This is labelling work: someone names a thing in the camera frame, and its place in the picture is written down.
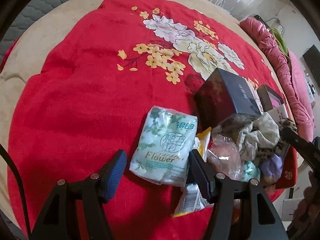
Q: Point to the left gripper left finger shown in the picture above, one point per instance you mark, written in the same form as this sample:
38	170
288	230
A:
58	218

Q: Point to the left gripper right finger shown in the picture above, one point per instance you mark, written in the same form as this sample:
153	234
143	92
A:
242	210

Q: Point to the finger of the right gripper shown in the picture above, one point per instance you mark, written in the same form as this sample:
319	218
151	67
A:
308	151

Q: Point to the leopard print scrunchie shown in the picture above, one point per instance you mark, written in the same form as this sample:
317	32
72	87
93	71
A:
282	146

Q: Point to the purple satin scrunchie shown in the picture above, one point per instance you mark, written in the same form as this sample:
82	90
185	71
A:
271	170

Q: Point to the white floral scrunchie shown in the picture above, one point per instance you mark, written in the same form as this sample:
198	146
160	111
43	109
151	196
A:
250	135

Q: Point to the small green tissue pack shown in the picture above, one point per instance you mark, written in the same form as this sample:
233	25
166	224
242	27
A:
250	171

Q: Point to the clear bag with pink item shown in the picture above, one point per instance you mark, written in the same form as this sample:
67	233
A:
223	154

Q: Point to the large floral tissue pack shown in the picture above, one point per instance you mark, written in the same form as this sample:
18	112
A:
162	153

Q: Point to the person's hand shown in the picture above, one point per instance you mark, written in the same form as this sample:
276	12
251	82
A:
305	223

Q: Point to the red tissue box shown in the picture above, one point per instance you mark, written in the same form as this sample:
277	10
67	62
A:
288	155

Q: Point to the grey tray with pink book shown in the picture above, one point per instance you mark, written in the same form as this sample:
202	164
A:
269	98

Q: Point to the pink quilted duvet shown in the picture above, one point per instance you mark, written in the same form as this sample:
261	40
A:
289	74

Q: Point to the black glossy box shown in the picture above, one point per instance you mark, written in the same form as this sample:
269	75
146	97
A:
225	99

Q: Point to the green cloth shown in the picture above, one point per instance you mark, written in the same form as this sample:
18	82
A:
280	41

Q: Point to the beige round bed cover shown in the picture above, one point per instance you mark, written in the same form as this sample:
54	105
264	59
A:
37	37

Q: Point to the red floral blanket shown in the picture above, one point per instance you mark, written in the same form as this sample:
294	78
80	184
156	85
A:
141	209

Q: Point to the black wall television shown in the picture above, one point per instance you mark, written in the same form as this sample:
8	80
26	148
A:
312	59

